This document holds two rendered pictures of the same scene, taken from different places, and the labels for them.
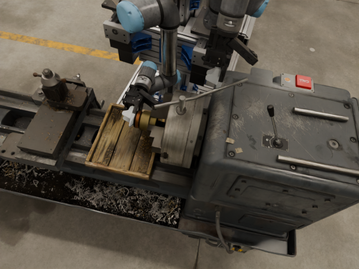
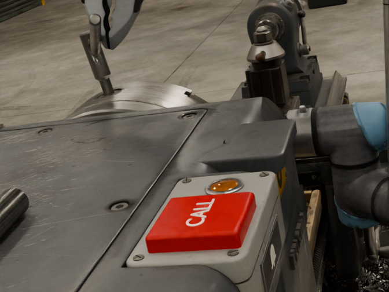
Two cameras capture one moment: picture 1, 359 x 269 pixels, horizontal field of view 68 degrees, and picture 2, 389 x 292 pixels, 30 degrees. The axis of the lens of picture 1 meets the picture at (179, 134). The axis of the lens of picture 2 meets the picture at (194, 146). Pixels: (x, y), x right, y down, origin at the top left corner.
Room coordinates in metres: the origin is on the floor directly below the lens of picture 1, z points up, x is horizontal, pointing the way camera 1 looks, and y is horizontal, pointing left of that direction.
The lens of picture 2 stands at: (0.90, -0.88, 1.46)
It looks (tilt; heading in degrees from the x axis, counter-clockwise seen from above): 19 degrees down; 104
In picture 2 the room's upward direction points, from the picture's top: 11 degrees counter-clockwise
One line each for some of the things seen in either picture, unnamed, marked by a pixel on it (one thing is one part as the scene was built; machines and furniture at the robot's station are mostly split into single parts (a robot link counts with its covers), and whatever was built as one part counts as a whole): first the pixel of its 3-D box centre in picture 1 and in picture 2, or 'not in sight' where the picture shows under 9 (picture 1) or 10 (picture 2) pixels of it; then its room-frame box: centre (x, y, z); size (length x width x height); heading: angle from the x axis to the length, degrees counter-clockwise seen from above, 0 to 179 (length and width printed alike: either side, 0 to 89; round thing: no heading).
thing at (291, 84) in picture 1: (294, 86); (215, 246); (0.80, -0.44, 1.23); 0.13 x 0.08 x 0.05; 86
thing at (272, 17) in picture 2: not in sight; (276, 46); (0.70, 1.20, 1.01); 0.30 x 0.20 x 0.29; 86
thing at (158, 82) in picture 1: (150, 86); (365, 191); (0.90, 0.18, 0.98); 0.11 x 0.08 x 0.11; 128
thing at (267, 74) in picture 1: (260, 78); (247, 154); (0.81, -0.30, 1.24); 0.09 x 0.08 x 0.03; 86
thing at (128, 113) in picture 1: (128, 115); not in sight; (0.63, 0.22, 1.10); 0.09 x 0.06 x 0.03; 174
